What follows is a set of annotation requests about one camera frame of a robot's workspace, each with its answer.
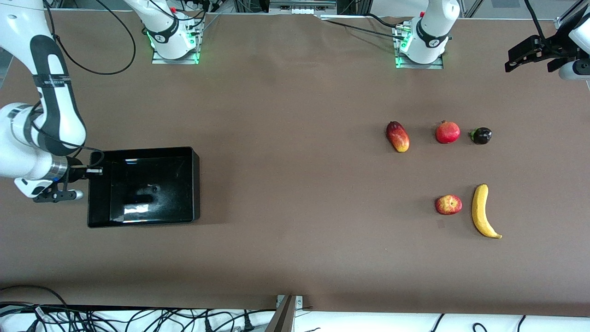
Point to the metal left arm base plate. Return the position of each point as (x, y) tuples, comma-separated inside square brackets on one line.
[(437, 66)]

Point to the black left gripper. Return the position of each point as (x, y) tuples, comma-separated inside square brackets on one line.
[(551, 48)]

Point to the yellow banana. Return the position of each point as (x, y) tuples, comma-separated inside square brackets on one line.
[(480, 210)]

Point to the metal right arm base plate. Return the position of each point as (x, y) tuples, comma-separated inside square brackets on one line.
[(159, 59)]

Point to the dark purple mangosteen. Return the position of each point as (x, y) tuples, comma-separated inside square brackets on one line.
[(481, 136)]

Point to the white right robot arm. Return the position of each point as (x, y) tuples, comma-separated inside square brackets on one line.
[(55, 115)]

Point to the red yellow mango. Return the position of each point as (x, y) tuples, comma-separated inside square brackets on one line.
[(398, 137)]

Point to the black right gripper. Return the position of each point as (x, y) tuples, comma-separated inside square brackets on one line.
[(75, 171)]

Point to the red yellow apple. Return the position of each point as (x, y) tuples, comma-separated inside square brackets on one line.
[(448, 205)]

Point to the aluminium beam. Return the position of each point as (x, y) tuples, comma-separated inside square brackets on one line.
[(283, 318)]

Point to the silver aluminium rail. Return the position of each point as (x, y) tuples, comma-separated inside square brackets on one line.
[(302, 9)]

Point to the silver mounting plate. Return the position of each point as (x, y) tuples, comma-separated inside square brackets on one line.
[(299, 302)]

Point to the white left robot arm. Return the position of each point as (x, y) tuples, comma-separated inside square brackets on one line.
[(431, 32)]

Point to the red pomegranate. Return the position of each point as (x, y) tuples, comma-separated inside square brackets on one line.
[(448, 133)]

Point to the black rectangular plastic box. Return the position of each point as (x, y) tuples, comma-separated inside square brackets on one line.
[(152, 193)]

